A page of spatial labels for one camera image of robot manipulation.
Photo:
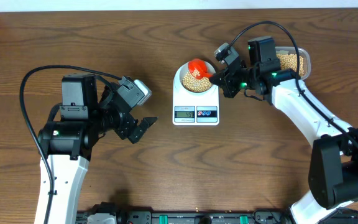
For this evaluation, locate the grey bowl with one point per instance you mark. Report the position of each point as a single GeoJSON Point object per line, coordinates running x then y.
{"type": "Point", "coordinates": [183, 71]}

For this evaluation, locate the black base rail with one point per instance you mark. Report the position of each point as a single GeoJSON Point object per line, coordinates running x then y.
{"type": "Point", "coordinates": [105, 213]}

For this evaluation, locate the white kitchen scale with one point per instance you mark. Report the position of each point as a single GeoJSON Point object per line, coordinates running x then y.
{"type": "Point", "coordinates": [194, 109]}

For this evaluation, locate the clear container of soybeans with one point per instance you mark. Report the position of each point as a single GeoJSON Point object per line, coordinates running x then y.
{"type": "Point", "coordinates": [288, 59]}

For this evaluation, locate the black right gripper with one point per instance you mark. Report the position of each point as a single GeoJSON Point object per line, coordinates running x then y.
{"type": "Point", "coordinates": [225, 83]}

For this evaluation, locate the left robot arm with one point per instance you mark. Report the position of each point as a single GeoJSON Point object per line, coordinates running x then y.
{"type": "Point", "coordinates": [74, 127]}

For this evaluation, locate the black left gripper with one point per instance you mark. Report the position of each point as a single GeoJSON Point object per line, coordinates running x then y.
{"type": "Point", "coordinates": [124, 127]}

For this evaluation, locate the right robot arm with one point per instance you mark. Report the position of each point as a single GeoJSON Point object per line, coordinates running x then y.
{"type": "Point", "coordinates": [333, 173]}

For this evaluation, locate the red measuring scoop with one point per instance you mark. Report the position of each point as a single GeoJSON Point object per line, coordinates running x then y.
{"type": "Point", "coordinates": [199, 67]}

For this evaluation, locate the soybeans in bowl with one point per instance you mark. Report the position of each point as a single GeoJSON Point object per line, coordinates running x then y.
{"type": "Point", "coordinates": [194, 82]}

